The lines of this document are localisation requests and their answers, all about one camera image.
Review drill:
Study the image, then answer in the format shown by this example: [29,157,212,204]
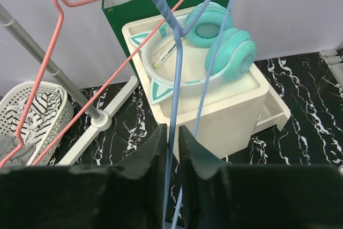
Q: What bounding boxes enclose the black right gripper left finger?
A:
[1,124,168,228]

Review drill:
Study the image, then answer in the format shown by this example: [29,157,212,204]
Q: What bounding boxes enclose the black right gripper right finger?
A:
[178,126,342,228]

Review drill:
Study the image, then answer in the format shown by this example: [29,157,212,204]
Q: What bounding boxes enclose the blue wire hanger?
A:
[140,0,242,229]

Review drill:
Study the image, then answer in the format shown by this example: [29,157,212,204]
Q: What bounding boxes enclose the white drawer box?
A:
[122,15,290,158]

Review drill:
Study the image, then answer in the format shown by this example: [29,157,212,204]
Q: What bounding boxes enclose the silver clothes rack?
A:
[1,6,138,165]

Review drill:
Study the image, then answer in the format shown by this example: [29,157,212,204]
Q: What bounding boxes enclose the white perforated laundry basket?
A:
[1,81,73,166]

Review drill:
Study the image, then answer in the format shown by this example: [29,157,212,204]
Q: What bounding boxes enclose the grey cloth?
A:
[0,134,37,165]

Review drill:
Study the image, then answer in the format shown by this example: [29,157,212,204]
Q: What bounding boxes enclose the striped black white cloth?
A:
[6,87,64,145]

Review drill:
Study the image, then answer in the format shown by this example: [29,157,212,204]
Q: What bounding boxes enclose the teal cat-ear headphones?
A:
[129,2,257,104]

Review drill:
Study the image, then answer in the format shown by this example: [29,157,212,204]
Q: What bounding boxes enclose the pink wire hanger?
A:
[0,0,202,168]

